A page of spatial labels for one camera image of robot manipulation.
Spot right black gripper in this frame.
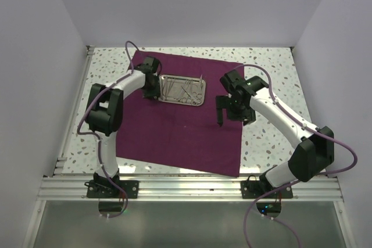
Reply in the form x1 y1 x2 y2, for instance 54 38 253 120
216 94 256 126

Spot steel scissors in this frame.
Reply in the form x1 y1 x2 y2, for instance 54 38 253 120
197 75 203 98
180 80 202 106

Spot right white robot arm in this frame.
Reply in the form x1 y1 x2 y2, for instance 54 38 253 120
216 70 334 197

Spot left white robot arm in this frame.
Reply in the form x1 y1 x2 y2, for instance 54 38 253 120
83 56 162 197

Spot steel scissors in tray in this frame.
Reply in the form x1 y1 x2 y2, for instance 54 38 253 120
180 80 202 106

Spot steel tweezers in tray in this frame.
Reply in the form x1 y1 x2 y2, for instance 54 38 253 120
163 77 175 98

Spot steel instrument tray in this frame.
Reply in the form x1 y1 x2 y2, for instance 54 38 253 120
159 74 206 107

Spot steel forceps in tray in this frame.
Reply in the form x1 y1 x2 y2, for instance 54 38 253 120
173 79 192 99

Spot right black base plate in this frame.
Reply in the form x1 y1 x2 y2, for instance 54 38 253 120
240 174 294 199

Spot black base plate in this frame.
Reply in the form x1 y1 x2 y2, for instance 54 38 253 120
84 180 140 199
240 174 294 199

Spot aluminium front rail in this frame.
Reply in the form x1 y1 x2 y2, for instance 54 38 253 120
37 175 343 202

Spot aluminium rail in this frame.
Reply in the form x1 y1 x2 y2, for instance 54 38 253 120
42 45 95 178
37 175 343 202

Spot aluminium left rail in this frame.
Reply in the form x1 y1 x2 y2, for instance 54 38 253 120
42 45 95 178

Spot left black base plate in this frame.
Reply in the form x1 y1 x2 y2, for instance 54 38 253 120
84 180 140 199

